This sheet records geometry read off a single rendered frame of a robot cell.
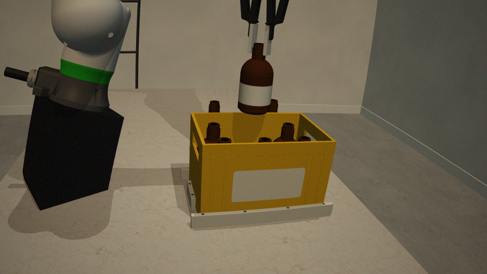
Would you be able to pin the yellow bottle crate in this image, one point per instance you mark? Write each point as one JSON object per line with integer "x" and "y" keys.
{"x": 247, "y": 174}

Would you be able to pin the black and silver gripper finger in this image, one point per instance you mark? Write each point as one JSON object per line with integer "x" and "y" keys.
{"x": 251, "y": 16}
{"x": 271, "y": 20}

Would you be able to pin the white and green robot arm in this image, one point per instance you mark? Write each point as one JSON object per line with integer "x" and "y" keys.
{"x": 92, "y": 32}

